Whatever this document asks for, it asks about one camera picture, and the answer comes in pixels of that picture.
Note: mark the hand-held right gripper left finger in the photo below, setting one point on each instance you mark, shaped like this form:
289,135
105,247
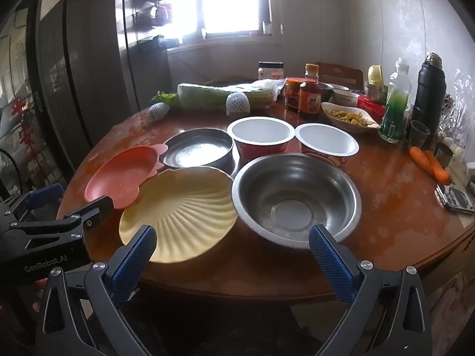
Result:
134,259

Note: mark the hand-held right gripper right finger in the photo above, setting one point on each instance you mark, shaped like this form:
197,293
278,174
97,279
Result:
330,263

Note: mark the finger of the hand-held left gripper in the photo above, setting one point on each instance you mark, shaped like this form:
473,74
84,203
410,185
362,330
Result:
94,207
42,196

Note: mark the yellow shell-shaped plate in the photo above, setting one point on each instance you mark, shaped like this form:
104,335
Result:
185,211

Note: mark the large stainless steel bowl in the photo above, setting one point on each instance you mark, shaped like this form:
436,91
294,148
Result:
293,200

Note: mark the shallow round steel pan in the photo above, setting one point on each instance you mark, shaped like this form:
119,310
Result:
196,152

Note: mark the red paper bowl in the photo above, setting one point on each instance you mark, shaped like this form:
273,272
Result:
326,139
259,131

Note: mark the glass door with red decals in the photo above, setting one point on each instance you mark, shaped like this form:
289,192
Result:
22,100

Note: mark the small fruit in foam net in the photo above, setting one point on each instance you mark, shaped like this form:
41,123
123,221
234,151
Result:
159,112

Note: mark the green leaf lettuce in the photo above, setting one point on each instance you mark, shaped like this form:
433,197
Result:
165,98

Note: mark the orange carrot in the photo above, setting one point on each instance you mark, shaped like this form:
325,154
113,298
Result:
421,159
439,170

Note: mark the small silver digital scale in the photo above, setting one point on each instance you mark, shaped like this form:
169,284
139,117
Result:
454,198

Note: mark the dark grey refrigerator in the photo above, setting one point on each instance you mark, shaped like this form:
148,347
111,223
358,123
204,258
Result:
89,63

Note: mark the white dish with food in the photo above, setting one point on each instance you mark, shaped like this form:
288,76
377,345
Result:
349,117

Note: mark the small glass cup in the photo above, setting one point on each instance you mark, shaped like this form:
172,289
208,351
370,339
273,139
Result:
419,135

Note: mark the small steel cup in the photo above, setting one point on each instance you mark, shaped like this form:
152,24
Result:
443,155

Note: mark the wrapped napa cabbage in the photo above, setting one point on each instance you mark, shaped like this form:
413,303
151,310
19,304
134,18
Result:
207,96

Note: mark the red packet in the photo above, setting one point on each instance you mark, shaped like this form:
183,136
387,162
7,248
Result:
373,108

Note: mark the green liquid plastic bottle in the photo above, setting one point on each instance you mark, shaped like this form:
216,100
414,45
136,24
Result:
393,115

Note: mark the brown sauce bottle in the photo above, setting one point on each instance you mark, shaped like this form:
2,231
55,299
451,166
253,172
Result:
310,100

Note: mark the white ceramic bowl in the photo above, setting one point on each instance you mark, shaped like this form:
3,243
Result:
345,99

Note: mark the red-lidded sauce jar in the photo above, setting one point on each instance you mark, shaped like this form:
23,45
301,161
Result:
293,96

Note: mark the small steel bowl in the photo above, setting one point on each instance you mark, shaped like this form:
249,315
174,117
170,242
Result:
326,89

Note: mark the steel bowl holding yellow cup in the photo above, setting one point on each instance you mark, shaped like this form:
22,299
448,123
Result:
373,93

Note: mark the large fruit in foam net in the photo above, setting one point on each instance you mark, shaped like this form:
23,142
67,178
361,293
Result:
237,104

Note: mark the wooden chair with cut-out back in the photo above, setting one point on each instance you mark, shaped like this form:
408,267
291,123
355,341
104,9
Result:
339,71

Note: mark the black thermos flask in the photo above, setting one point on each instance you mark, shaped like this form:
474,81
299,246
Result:
428,96

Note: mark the yellow plastic cup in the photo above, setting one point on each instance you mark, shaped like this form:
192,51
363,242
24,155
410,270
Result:
374,74

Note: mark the black-lidded clear jar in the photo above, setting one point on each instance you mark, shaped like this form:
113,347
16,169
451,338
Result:
271,72

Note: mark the clear crinkled plastic bag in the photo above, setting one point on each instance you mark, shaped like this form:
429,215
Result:
460,92

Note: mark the small white windowsill bottle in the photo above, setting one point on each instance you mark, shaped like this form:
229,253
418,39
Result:
267,28

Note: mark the bright window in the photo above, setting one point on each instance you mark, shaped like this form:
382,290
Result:
230,3

